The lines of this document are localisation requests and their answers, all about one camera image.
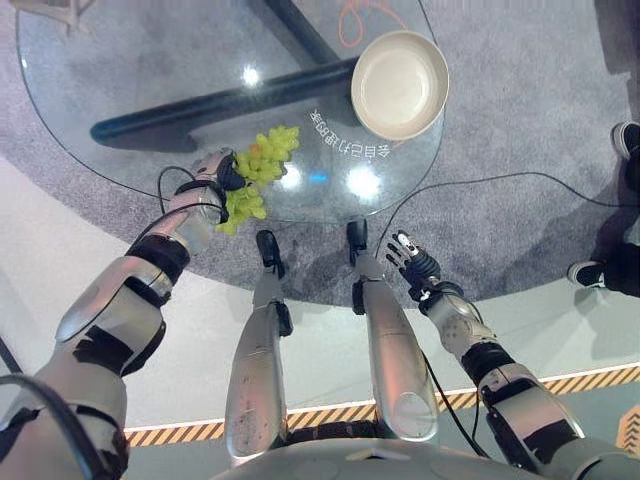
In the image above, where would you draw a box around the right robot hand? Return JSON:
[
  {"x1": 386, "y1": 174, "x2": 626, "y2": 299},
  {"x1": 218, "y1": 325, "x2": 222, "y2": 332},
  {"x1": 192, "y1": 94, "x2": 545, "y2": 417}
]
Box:
[{"x1": 384, "y1": 229, "x2": 444, "y2": 301}]

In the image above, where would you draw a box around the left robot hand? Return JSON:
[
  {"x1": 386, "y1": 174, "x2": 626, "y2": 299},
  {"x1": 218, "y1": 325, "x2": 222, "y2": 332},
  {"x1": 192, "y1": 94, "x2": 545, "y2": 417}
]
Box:
[{"x1": 192, "y1": 147, "x2": 252, "y2": 192}]

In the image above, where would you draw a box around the green grape bunch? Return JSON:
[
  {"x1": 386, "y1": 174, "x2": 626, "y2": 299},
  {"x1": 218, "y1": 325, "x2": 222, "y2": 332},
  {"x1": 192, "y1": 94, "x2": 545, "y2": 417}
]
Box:
[{"x1": 214, "y1": 124, "x2": 302, "y2": 237}]

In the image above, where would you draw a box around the cream round plate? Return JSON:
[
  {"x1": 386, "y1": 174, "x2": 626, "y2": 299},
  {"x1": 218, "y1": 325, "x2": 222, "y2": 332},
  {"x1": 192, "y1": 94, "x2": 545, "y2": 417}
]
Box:
[{"x1": 350, "y1": 29, "x2": 451, "y2": 142}]

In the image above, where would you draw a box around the right dark robot foot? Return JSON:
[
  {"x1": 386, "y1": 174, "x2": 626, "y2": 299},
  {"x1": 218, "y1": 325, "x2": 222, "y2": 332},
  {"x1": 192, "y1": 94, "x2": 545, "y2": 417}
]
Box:
[{"x1": 346, "y1": 219, "x2": 370, "y2": 264}]

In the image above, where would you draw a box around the dark robot foot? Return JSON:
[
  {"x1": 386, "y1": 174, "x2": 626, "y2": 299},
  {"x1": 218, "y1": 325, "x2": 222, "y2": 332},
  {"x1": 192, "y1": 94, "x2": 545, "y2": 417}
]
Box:
[
  {"x1": 346, "y1": 219, "x2": 370, "y2": 264},
  {"x1": 255, "y1": 229, "x2": 286, "y2": 277}
]

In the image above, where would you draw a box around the right silver robot leg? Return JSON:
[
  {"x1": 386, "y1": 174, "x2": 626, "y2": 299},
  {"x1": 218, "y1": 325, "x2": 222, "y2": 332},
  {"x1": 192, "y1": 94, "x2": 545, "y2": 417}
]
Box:
[{"x1": 350, "y1": 249, "x2": 442, "y2": 444}]

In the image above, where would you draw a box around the silver robot leg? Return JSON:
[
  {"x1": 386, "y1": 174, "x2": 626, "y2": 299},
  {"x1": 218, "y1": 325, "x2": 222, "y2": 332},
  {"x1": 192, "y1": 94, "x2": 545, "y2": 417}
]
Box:
[
  {"x1": 224, "y1": 267, "x2": 294, "y2": 459},
  {"x1": 350, "y1": 249, "x2": 442, "y2": 444}
]

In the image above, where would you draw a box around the left dark robot foot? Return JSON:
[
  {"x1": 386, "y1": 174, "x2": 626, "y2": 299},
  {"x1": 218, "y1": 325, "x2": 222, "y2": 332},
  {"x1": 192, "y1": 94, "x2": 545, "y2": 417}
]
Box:
[{"x1": 255, "y1": 229, "x2": 286, "y2": 277}]

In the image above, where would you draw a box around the person's black white shoe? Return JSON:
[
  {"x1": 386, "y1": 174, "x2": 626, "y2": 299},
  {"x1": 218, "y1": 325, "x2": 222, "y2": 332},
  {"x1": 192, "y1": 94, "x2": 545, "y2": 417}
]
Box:
[
  {"x1": 566, "y1": 259, "x2": 609, "y2": 290},
  {"x1": 610, "y1": 121, "x2": 640, "y2": 162}
]

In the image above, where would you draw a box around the yellow black hazard tape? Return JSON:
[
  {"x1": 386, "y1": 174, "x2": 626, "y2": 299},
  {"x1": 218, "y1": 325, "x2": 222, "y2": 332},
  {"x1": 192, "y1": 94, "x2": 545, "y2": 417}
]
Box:
[{"x1": 122, "y1": 366, "x2": 640, "y2": 447}]

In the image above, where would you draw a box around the left silver robot leg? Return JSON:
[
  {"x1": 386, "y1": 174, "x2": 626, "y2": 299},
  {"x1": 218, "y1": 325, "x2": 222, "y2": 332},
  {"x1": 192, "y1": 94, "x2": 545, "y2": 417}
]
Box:
[{"x1": 224, "y1": 267, "x2": 294, "y2": 459}]

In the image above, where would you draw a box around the person's leg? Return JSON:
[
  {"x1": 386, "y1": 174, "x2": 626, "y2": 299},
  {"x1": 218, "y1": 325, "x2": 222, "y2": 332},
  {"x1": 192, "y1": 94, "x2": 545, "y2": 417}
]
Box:
[{"x1": 594, "y1": 147, "x2": 640, "y2": 292}]

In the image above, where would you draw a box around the silver robot torso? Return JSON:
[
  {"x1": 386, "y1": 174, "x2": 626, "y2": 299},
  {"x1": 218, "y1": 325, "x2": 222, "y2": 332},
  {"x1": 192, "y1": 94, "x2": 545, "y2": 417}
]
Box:
[{"x1": 209, "y1": 437, "x2": 504, "y2": 480}]

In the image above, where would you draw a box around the beige furniture leg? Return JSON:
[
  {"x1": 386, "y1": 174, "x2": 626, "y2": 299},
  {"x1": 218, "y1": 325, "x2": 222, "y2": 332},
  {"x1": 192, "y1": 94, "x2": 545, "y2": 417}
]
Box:
[{"x1": 8, "y1": 0, "x2": 92, "y2": 35}]

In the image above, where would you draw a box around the dark furniture piece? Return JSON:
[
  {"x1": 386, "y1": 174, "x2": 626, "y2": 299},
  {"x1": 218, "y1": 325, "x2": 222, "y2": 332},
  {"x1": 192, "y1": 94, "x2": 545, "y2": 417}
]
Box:
[{"x1": 593, "y1": 0, "x2": 640, "y2": 77}]

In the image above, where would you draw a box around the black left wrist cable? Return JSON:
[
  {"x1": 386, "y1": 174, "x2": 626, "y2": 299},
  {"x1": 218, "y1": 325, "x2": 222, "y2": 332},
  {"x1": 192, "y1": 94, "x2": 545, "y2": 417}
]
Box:
[{"x1": 156, "y1": 165, "x2": 230, "y2": 227}]

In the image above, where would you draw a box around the black floor cable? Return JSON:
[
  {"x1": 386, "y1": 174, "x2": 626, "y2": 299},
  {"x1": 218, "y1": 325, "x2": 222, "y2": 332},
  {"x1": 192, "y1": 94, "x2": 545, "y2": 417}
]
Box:
[{"x1": 383, "y1": 171, "x2": 640, "y2": 251}]

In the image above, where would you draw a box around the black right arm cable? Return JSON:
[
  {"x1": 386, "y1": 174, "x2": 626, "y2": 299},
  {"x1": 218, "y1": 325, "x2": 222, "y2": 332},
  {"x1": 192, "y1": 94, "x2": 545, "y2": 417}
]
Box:
[{"x1": 420, "y1": 349, "x2": 494, "y2": 459}]

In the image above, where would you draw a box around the orange cable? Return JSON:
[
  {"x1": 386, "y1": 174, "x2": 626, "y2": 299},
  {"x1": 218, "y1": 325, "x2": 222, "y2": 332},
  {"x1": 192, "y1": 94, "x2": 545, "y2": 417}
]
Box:
[{"x1": 336, "y1": 0, "x2": 412, "y2": 49}]

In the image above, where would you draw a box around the black left shoulder cable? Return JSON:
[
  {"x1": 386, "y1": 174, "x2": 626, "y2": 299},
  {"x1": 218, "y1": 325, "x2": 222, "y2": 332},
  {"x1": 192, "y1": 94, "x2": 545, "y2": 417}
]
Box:
[{"x1": 0, "y1": 373, "x2": 104, "y2": 480}]

